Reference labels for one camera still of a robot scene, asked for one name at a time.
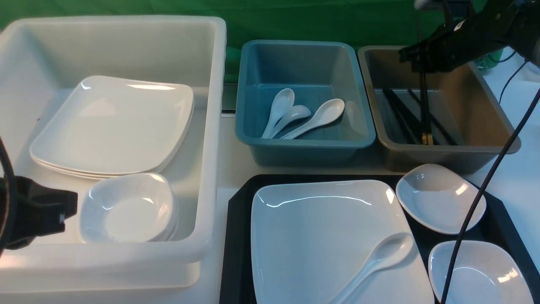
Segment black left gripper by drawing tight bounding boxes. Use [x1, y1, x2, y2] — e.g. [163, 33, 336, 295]
[1, 176, 78, 250]

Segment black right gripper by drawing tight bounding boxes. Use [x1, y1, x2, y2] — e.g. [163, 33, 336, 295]
[399, 27, 478, 73]

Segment black chopstick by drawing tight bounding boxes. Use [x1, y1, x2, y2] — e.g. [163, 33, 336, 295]
[419, 73, 434, 146]

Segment white small dish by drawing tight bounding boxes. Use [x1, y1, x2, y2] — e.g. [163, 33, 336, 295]
[395, 164, 478, 235]
[446, 240, 534, 304]

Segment large white rice plate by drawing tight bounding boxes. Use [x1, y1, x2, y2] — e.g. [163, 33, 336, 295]
[248, 180, 411, 304]

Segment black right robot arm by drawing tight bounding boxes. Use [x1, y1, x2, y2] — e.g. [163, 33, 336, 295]
[398, 0, 540, 73]

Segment bottom stacked white plate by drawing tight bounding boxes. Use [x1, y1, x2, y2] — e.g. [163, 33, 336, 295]
[34, 110, 194, 180]

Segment top stacked white square plate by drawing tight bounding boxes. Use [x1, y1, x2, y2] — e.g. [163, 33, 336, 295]
[29, 76, 194, 176]

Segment green backdrop cloth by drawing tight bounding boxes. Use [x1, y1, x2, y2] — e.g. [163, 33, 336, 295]
[0, 0, 444, 83]

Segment brown plastic bin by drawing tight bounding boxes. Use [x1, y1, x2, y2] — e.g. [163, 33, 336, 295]
[357, 46, 514, 174]

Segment black chopsticks in bin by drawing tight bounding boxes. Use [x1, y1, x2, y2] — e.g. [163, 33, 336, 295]
[382, 88, 458, 146]

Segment stacked white small bowl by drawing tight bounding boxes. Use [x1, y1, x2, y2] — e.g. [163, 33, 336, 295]
[79, 173, 178, 244]

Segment large white plastic tub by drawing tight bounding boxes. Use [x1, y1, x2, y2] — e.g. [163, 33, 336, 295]
[1, 15, 227, 297]

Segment teal plastic bin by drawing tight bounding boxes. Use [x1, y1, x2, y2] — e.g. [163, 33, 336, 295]
[235, 40, 376, 167]

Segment white ceramic spoon middle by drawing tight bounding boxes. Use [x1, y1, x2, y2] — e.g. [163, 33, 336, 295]
[269, 105, 312, 138]

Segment white ceramic spoon left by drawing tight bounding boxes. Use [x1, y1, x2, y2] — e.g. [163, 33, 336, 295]
[262, 88, 295, 138]

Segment black camera cable right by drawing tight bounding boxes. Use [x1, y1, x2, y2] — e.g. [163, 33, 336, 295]
[440, 61, 540, 304]

